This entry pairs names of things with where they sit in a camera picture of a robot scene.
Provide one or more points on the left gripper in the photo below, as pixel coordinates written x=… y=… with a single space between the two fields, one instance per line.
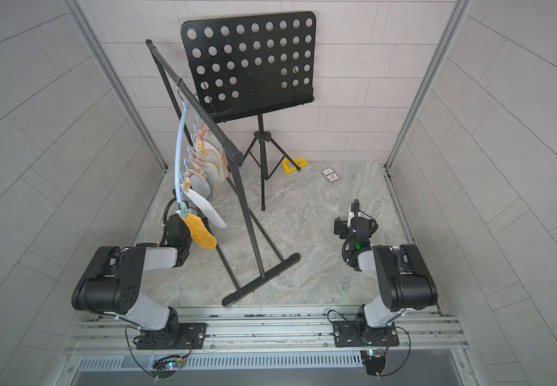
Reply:
x=177 y=229

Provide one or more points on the yellow insole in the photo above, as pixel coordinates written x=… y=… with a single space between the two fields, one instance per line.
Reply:
x=199 y=232

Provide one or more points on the light blue clip hanger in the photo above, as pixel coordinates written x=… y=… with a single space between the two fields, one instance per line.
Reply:
x=182 y=144

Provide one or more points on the white black insole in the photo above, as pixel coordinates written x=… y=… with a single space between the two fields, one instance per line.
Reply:
x=206 y=208

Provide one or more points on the grey dark-edged insole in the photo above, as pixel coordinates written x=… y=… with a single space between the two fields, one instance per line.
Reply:
x=201 y=187

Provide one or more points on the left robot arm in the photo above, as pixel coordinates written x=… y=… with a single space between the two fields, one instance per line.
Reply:
x=111 y=285

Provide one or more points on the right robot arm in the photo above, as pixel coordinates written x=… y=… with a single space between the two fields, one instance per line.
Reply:
x=403 y=278

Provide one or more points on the green clothes peg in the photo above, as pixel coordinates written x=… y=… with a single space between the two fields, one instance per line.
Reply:
x=183 y=210

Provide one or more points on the beige yellow-edged insole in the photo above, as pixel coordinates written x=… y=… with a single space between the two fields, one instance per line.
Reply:
x=213 y=174

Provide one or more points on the grey orange-edged insole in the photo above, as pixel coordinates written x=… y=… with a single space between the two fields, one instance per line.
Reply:
x=216 y=158

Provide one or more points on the right circuit board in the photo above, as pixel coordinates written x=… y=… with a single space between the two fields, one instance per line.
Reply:
x=374 y=362

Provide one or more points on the circuit board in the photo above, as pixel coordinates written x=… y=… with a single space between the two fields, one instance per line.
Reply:
x=166 y=367
x=374 y=362

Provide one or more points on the left circuit board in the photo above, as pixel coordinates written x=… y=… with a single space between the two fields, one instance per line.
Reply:
x=166 y=367

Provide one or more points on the black clothes rack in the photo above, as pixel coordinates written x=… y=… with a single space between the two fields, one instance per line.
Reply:
x=180 y=95

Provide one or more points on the black music stand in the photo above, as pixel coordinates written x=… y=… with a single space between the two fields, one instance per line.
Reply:
x=249 y=66

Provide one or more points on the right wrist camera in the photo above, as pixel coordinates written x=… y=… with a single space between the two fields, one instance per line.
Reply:
x=350 y=217

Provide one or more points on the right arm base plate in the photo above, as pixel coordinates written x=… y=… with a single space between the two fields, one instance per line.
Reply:
x=352 y=334

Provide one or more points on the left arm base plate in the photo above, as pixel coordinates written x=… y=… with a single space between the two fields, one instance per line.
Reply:
x=186 y=336

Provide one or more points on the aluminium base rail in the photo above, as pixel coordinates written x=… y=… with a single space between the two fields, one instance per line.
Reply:
x=308 y=329

